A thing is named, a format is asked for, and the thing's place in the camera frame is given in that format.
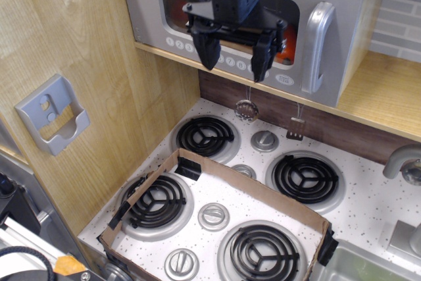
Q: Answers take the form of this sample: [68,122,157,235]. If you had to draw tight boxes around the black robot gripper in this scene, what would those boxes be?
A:
[183,0,287,82]

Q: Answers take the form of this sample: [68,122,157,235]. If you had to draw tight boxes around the silver toy microwave door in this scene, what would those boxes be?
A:
[126,0,365,107]

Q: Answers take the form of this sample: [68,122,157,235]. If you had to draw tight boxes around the orange toy carrot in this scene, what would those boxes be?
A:
[275,25,297,66]

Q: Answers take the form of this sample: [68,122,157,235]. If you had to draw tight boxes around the hanging silver toy strainer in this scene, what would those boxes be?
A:
[234,86,259,123]

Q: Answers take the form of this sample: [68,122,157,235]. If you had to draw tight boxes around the red toy strawberry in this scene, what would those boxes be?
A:
[170,0,188,27]

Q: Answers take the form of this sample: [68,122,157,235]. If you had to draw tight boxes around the back left stove burner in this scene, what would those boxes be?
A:
[170,115,241,165]

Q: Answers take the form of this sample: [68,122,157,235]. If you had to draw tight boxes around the stove burner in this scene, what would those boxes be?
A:
[216,220,307,281]
[170,115,241,165]
[264,150,346,215]
[122,172,194,242]

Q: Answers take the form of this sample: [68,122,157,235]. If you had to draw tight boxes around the back silver stove knob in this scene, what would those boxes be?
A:
[251,130,279,153]

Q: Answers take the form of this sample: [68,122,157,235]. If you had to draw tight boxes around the silver stove knob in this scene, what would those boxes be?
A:
[164,248,200,281]
[197,203,230,232]
[251,130,279,153]
[232,164,257,180]

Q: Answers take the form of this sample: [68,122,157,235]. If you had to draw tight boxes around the hanging silver toy spatula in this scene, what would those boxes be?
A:
[286,103,306,141]

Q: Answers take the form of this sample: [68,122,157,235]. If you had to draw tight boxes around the middle silver stove knob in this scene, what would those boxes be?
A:
[232,164,257,180]

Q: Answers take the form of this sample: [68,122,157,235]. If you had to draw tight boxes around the back right stove burner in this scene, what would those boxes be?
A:
[264,150,346,215]

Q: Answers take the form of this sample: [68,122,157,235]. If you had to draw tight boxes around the wooden shelf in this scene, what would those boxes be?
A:
[134,41,421,142]

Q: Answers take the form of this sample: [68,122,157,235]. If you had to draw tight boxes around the centre silver stove knob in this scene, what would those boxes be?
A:
[197,203,230,232]

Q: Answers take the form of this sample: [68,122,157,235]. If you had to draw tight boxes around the front left stove burner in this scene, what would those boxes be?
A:
[122,172,194,242]

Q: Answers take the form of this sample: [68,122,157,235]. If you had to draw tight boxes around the brown cardboard barrier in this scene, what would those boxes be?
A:
[98,149,338,280]

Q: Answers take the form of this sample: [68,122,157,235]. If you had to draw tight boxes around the front right stove burner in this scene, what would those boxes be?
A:
[216,220,307,281]

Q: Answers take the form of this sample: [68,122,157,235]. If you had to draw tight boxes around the grey toy faucet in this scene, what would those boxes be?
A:
[383,145,420,186]

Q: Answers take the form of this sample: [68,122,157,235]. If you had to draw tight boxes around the front silver stove knob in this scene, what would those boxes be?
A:
[164,248,200,281]

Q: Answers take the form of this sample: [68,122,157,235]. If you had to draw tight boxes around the silver toy sink basin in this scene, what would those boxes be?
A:
[310,240,420,281]

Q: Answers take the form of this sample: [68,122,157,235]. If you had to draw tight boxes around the silver oven knob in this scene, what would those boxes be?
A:
[105,263,133,281]

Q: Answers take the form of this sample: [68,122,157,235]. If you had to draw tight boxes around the grey wall phone holder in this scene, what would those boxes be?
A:
[14,74,91,156]

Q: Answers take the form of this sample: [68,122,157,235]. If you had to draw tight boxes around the grey faucet handle base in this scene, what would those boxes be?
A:
[387,220,420,260]

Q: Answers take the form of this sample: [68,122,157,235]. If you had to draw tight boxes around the black braided cable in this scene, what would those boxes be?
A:
[0,245,55,281]

